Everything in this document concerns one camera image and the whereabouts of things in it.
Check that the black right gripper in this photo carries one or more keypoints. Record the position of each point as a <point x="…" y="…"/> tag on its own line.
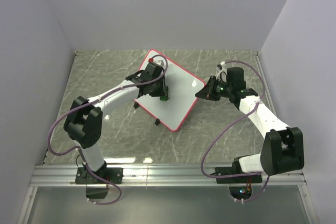
<point x="207" y="91"/>

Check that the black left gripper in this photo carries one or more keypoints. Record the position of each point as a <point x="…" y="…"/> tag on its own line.
<point x="163" y="92"/>

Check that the black whiteboard foot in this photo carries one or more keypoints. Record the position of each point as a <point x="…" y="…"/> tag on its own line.
<point x="157" y="122"/>
<point x="136" y="105"/>

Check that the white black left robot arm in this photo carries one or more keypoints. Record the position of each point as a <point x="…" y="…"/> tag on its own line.
<point x="84" y="121"/>

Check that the pink-framed whiteboard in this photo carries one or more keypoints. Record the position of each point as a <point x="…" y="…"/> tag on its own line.
<point x="182" y="87"/>

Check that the green bone-shaped eraser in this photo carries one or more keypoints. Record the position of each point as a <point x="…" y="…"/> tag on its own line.
<point x="164" y="98"/>

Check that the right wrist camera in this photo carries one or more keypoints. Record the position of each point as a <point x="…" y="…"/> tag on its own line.
<point x="221" y="68"/>

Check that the aluminium mounting rail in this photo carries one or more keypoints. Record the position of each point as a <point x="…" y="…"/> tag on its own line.
<point x="134" y="175"/>

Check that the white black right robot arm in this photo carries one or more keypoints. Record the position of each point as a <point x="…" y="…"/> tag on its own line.
<point x="282" y="149"/>

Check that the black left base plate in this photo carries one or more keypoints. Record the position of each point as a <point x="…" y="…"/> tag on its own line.
<point x="84" y="177"/>

